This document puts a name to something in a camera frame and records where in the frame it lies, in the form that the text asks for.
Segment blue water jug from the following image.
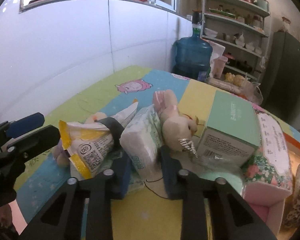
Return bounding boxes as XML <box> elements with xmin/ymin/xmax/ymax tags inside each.
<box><xmin>173</xmin><ymin>10</ymin><xmax>213</xmax><ymax>82</ymax></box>

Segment green sponge in plastic bag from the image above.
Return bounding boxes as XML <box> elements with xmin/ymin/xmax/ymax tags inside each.
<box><xmin>199</xmin><ymin>171</ymin><xmax>245</xmax><ymax>197</ymax></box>

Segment grey metal shelf rack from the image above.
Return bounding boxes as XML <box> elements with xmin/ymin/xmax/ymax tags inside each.
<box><xmin>201</xmin><ymin>0</ymin><xmax>271</xmax><ymax>82</ymax></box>

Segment small plush bear toy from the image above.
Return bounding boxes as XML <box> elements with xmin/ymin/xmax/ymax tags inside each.
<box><xmin>52</xmin><ymin>140</ymin><xmax>70</xmax><ymax>167</ymax></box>

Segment yellow white snack packet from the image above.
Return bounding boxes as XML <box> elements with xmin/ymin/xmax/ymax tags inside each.
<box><xmin>58</xmin><ymin>101</ymin><xmax>138</xmax><ymax>179</ymax></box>

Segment leopard print scrunchie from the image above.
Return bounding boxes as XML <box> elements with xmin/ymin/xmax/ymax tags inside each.
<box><xmin>283</xmin><ymin>164</ymin><xmax>300</xmax><ymax>228</ymax></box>

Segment orange rimmed cardboard tray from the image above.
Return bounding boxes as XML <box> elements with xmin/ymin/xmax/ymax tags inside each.
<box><xmin>284</xmin><ymin>133</ymin><xmax>300</xmax><ymax>174</ymax></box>

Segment colourful cartoon table mat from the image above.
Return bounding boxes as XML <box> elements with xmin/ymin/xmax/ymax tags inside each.
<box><xmin>13</xmin><ymin>65</ymin><xmax>300</xmax><ymax>240</ymax></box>

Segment mint green pot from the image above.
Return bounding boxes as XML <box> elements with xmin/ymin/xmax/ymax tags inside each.
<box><xmin>256</xmin><ymin>0</ymin><xmax>269</xmax><ymax>12</ymax></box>

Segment pink plastic bin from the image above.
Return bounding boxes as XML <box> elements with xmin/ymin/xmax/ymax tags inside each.
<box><xmin>212</xmin><ymin>55</ymin><xmax>228</xmax><ymax>79</ymax></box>

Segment clear plastic bag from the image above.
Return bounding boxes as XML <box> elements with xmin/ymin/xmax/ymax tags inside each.
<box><xmin>240</xmin><ymin>78</ymin><xmax>263</xmax><ymax>106</ymax></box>

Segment dark grey refrigerator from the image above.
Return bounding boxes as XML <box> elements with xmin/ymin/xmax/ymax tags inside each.
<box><xmin>260</xmin><ymin>32</ymin><xmax>300</xmax><ymax>121</ymax></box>

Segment floral tissue box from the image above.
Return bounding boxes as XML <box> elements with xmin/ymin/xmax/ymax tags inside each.
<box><xmin>242</xmin><ymin>110</ymin><xmax>293</xmax><ymax>235</ymax></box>

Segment glass jar on refrigerator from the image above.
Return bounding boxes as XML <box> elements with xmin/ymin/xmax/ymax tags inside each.
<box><xmin>279</xmin><ymin>16</ymin><xmax>291</xmax><ymax>33</ymax></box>

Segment cream plush bunny toy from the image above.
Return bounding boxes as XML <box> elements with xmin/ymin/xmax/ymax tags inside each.
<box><xmin>153</xmin><ymin>89</ymin><xmax>198</xmax><ymax>157</ymax></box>

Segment green white tissue pack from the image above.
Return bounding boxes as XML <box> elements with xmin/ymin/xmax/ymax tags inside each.
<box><xmin>120</xmin><ymin>105</ymin><xmax>164</xmax><ymax>190</ymax></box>

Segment mint green box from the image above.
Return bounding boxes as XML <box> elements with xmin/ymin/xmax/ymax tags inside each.
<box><xmin>197</xmin><ymin>91</ymin><xmax>260</xmax><ymax>167</ymax></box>

